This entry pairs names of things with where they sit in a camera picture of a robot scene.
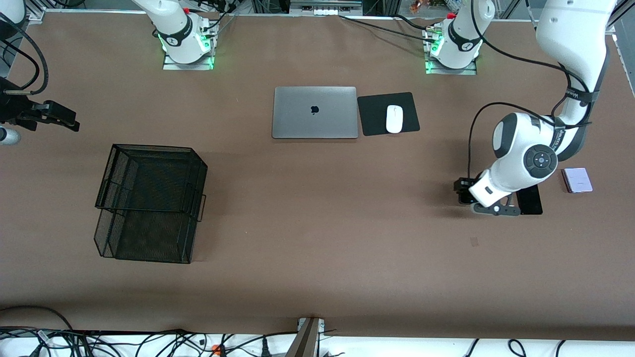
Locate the lavender flip phone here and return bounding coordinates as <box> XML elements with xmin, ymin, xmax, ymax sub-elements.
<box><xmin>562</xmin><ymin>168</ymin><xmax>594</xmax><ymax>194</ymax></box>

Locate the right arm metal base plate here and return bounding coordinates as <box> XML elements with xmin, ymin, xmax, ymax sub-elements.
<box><xmin>163</xmin><ymin>47</ymin><xmax>215</xmax><ymax>71</ymax></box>

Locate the silver power strip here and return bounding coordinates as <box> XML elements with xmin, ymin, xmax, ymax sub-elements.
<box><xmin>289</xmin><ymin>0</ymin><xmax>363</xmax><ymax>16</ymax></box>

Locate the black cable across table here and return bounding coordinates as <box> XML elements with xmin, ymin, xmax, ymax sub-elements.
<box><xmin>339</xmin><ymin>15</ymin><xmax>437</xmax><ymax>43</ymax></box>

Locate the white computer mouse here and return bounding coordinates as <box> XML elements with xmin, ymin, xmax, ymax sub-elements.
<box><xmin>386</xmin><ymin>105</ymin><xmax>403</xmax><ymax>134</ymax></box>

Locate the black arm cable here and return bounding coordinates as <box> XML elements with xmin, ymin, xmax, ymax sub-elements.
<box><xmin>468</xmin><ymin>0</ymin><xmax>596</xmax><ymax>180</ymax></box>
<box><xmin>0</xmin><ymin>12</ymin><xmax>49</xmax><ymax>95</ymax></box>

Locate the aluminium profile post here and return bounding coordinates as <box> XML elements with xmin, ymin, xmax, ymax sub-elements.
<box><xmin>285</xmin><ymin>317</ymin><xmax>325</xmax><ymax>357</ymax></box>

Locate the black wire mesh basket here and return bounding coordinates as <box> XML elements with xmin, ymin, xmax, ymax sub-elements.
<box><xmin>94</xmin><ymin>144</ymin><xmax>208</xmax><ymax>264</ymax></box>

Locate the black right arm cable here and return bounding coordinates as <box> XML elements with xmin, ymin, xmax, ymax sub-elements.
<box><xmin>0</xmin><ymin>12</ymin><xmax>49</xmax><ymax>95</ymax></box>

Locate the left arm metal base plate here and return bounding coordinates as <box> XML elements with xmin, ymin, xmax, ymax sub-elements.
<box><xmin>425</xmin><ymin>55</ymin><xmax>478</xmax><ymax>76</ymax></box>

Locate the large black smartphone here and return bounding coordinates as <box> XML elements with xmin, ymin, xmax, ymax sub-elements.
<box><xmin>516</xmin><ymin>184</ymin><xmax>543</xmax><ymax>215</ymax></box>

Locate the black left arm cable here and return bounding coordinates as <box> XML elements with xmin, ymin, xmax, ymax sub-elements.
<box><xmin>468</xmin><ymin>0</ymin><xmax>596</xmax><ymax>180</ymax></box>

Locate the silver closed laptop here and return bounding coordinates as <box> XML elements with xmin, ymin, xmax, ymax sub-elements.
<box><xmin>272</xmin><ymin>86</ymin><xmax>359</xmax><ymax>139</ymax></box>

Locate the black mouse pad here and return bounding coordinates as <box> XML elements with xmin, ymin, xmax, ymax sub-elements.
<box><xmin>357</xmin><ymin>92</ymin><xmax>421</xmax><ymax>136</ymax></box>

